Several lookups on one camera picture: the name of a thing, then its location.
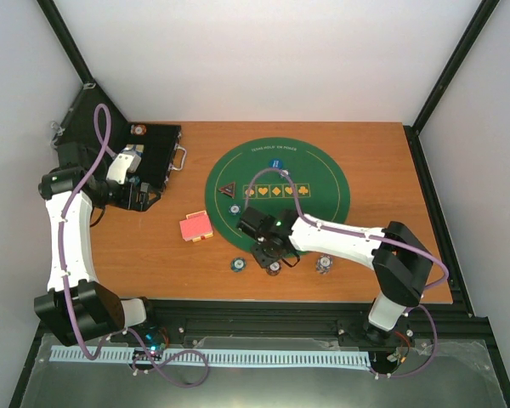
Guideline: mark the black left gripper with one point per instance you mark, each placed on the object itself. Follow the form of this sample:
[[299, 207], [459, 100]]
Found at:
[[140, 205]]

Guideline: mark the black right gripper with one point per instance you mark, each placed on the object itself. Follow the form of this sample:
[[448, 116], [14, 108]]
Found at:
[[263, 260]]

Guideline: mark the dark red chip stack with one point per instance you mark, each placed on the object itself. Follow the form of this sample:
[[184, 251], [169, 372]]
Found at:
[[274, 269]]

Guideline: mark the single blue poker chip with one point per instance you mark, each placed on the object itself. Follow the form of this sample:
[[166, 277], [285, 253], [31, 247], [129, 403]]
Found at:
[[235, 209]]

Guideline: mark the blue poker chip stack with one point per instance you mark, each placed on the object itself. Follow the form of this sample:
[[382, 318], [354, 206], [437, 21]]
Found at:
[[238, 264]]

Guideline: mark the triangular dealer button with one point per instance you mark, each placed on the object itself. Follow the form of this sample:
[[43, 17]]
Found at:
[[228, 190]]

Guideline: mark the red playing card deck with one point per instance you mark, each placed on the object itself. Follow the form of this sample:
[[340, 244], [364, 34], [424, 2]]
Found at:
[[196, 227]]

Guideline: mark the blue small blind button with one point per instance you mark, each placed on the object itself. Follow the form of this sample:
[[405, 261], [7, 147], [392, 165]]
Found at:
[[276, 163]]

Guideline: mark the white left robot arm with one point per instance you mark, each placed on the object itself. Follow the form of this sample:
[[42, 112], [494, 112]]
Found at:
[[76, 306]]

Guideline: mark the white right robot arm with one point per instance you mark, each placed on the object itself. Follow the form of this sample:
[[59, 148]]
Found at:
[[400, 262]]

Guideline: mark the blue card box in case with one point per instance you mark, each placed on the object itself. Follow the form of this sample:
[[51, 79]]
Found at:
[[137, 149]]

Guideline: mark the orange chip in case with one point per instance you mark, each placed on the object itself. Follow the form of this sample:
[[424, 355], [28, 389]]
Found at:
[[138, 129]]

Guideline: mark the round green poker mat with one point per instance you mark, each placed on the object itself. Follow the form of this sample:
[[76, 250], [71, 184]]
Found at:
[[322, 187]]

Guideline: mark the white purple chip stack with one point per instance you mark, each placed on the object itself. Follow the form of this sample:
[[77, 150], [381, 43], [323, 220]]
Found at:
[[323, 264]]

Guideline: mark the black poker case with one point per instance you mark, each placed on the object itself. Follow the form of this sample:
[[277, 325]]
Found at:
[[76, 141]]

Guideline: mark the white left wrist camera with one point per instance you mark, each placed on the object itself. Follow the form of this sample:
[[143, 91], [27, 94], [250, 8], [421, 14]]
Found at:
[[124, 163]]

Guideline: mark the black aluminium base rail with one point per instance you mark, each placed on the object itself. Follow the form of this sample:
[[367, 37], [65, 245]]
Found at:
[[185, 322]]

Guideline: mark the light blue cable duct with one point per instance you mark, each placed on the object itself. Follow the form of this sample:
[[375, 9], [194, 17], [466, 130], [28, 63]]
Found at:
[[221, 358]]

